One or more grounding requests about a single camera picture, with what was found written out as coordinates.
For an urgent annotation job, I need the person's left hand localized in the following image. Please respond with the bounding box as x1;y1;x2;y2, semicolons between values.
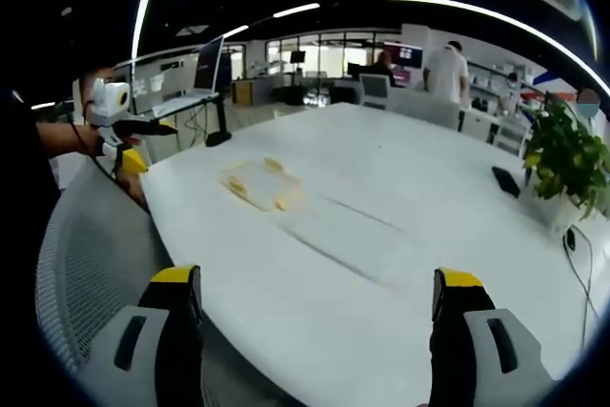
75;116;107;158

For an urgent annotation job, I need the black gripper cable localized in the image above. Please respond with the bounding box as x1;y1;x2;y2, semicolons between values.
69;109;121;185

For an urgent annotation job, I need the short ceiling light strip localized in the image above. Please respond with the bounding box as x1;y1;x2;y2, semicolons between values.
220;24;251;41
272;2;322;20

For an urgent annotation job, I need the white plant pot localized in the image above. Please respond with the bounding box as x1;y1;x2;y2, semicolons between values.
532;182;595;237

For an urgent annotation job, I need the black phone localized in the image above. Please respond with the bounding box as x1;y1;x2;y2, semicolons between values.
491;166;522;199

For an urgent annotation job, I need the wall monitor screen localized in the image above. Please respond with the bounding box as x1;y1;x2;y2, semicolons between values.
383;42;425;70

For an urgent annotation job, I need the wooden cabinet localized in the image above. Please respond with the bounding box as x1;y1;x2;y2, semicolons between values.
231;79;254;106

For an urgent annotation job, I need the open laptop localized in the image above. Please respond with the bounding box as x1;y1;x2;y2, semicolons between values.
151;34;225;118

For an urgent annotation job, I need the grey mesh office chair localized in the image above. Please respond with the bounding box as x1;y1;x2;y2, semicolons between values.
35;158;287;407

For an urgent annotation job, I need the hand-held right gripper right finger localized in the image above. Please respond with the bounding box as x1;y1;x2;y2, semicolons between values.
428;266;558;407

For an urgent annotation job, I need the person's dark clothing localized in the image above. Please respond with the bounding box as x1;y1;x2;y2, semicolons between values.
0;87;66;317

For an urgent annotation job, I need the black cable with plug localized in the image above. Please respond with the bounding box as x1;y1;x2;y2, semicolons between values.
561;224;602;336

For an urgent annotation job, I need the table cable lid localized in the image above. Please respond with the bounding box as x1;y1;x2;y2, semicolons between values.
283;195;407;290

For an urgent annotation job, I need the white office chair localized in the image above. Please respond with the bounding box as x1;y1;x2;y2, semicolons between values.
494;115;531;156
357;72;393;111

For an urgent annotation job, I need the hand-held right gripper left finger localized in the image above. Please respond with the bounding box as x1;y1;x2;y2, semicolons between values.
78;263;206;407

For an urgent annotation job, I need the long ceiling light strip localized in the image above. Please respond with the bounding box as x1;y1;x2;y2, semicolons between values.
130;0;153;61
384;0;610;94

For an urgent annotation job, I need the black screen on stand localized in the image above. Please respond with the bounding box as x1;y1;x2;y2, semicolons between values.
288;50;307;90

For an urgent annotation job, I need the green potted plant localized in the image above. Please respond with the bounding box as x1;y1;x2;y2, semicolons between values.
521;94;610;222

